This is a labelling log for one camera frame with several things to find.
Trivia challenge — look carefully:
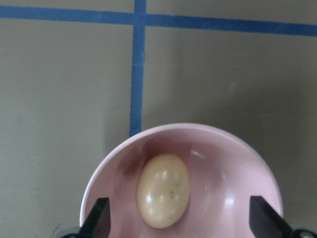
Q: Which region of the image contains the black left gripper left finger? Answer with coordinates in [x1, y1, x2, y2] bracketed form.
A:
[78, 198, 110, 238]

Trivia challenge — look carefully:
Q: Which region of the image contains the beige egg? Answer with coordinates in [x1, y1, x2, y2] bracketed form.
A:
[136, 154, 191, 229]

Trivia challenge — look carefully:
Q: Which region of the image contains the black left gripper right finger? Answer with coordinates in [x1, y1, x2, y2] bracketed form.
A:
[249, 196, 292, 238]

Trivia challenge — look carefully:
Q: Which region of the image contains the pink bowl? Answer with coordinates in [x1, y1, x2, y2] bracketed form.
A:
[79, 123, 283, 238]

